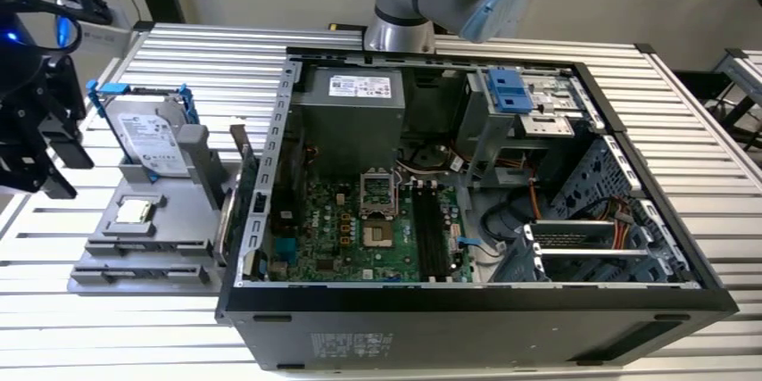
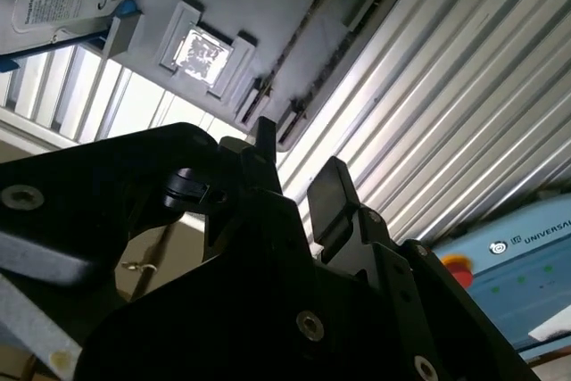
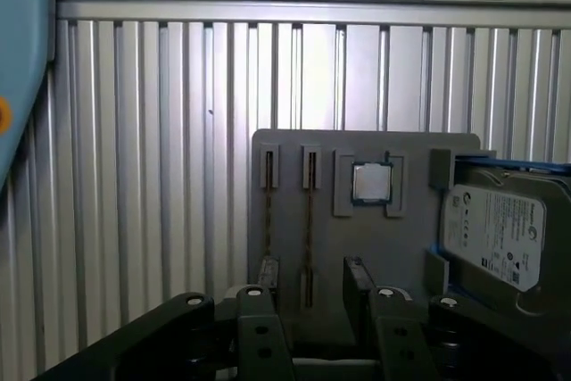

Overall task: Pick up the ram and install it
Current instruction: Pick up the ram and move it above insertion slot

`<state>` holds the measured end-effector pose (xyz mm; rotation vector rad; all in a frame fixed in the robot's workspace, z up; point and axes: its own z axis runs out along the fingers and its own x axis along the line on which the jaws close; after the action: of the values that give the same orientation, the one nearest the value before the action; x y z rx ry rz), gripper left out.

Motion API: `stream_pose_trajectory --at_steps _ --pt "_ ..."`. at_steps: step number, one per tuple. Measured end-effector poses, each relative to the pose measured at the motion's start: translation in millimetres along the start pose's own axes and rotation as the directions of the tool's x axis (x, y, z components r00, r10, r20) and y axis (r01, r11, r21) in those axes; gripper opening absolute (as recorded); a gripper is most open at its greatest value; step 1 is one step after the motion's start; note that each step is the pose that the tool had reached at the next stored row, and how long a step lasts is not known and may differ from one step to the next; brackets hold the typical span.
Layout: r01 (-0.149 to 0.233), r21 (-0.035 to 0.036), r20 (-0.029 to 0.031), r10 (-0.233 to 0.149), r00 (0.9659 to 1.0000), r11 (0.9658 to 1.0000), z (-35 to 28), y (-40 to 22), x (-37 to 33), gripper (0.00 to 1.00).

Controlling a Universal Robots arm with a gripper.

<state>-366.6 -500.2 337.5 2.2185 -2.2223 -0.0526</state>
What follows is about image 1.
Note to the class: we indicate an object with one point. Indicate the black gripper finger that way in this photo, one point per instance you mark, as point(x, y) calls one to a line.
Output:
point(57, 187)
point(69, 155)

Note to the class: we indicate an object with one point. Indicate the blue RAM stick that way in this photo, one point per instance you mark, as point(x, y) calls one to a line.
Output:
point(141, 272)

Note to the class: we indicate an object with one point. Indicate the black RAM slot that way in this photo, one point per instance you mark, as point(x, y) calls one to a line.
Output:
point(428, 229)
point(434, 229)
point(421, 229)

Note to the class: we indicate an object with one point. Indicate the hard disk in blue carrier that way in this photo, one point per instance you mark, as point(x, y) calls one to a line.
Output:
point(146, 131)

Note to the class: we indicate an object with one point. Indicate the silver CPU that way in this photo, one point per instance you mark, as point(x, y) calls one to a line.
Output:
point(134, 212)

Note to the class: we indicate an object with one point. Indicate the grey parts rack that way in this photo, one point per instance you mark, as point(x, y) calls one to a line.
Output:
point(185, 225)

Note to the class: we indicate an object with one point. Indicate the green graphics card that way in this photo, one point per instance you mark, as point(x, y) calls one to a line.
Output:
point(246, 184)

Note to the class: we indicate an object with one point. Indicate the blue expansion slot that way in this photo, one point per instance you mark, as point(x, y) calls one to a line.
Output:
point(286, 250)

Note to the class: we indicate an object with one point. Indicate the green motherboard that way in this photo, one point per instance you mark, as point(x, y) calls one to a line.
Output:
point(322, 242)

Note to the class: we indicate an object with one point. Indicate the grey power supply unit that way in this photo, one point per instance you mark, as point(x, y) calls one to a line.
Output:
point(352, 131)

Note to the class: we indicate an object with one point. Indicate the yellow black plug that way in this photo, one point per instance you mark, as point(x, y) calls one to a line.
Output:
point(337, 26)

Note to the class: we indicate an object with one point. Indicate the CPU socket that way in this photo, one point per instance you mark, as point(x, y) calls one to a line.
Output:
point(380, 234)

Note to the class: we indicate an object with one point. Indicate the black open PC case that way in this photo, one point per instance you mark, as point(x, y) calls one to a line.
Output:
point(417, 332)

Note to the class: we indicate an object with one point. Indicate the grey metal drive cage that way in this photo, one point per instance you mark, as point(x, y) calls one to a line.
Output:
point(482, 131)

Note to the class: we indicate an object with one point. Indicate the light blue ribbon tab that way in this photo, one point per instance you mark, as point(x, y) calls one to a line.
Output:
point(470, 241)

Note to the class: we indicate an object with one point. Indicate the blue plastic drive latch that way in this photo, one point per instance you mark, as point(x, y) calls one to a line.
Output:
point(509, 86)

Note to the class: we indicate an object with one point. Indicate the grey metal disk bay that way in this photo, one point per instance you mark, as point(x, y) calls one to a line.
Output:
point(572, 229)

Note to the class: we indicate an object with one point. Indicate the metal slat side table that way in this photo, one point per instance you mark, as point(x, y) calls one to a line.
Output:
point(739, 62)

